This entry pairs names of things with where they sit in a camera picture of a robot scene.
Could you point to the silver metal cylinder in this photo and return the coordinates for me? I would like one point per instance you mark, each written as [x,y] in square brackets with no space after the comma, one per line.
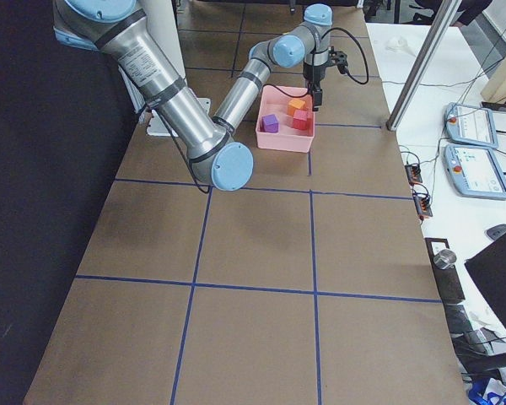
[444,259]

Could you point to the purple foam block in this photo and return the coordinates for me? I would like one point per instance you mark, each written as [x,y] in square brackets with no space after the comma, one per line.
[270,123]

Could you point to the aluminium frame post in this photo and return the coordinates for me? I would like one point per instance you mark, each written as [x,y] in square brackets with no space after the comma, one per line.
[447,11]

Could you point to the near teach pendant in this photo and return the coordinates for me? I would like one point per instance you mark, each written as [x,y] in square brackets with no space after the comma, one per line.
[475,172]

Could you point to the far teach pendant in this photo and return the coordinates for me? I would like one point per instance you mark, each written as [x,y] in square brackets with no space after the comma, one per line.
[473,125]

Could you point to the white pedestal column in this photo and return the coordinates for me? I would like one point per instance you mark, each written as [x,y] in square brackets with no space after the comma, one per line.
[162,27]

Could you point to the black orange connector box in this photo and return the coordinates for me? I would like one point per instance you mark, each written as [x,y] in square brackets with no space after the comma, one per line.
[422,205]
[413,173]

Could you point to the pink foam block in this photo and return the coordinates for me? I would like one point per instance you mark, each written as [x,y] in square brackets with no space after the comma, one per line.
[301,120]

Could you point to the orange foam block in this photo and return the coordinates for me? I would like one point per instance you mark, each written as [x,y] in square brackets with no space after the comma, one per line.
[294,105]

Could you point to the teach pendant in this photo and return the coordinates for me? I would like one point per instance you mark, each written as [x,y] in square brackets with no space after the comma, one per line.
[475,172]
[473,125]

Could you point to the pink plastic bin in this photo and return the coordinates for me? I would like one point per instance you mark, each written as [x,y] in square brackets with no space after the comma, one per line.
[274,101]

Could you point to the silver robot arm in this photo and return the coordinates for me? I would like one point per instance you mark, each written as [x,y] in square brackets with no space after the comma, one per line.
[120,30]

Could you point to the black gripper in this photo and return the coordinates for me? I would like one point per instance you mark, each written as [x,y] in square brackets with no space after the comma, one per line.
[312,75]

